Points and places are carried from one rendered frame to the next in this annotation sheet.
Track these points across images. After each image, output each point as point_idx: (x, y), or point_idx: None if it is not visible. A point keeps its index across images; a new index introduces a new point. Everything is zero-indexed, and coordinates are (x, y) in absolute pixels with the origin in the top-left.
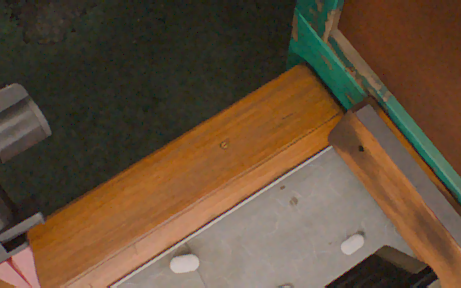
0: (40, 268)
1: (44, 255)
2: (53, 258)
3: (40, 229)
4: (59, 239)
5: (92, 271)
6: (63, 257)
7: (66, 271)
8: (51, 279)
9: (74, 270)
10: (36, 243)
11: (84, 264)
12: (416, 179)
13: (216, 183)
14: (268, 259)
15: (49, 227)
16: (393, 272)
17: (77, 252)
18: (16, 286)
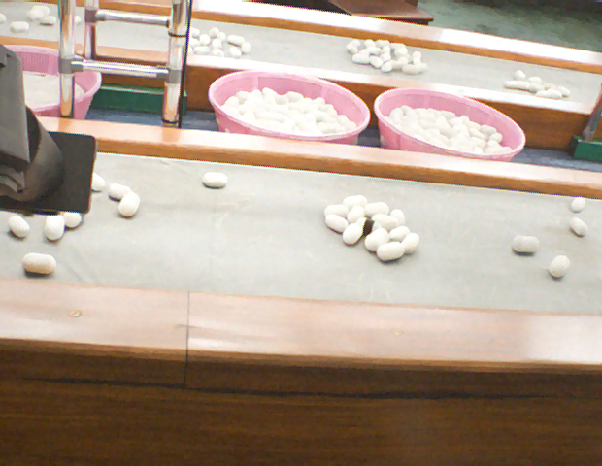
0: (40, 304)
1: (24, 311)
2: (18, 304)
3: (5, 333)
4: None
5: None
6: (8, 299)
7: (17, 288)
8: (39, 290)
9: (10, 284)
10: (21, 324)
11: None
12: None
13: None
14: None
15: None
16: None
17: None
18: (78, 304)
